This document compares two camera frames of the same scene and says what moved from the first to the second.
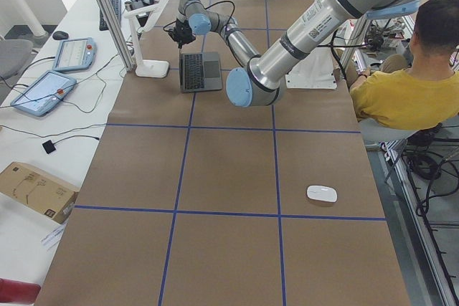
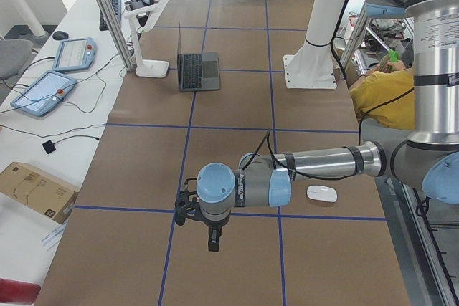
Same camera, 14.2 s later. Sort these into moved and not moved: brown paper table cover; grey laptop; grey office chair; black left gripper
Moved: black left gripper
Not moved: grey laptop; brown paper table cover; grey office chair
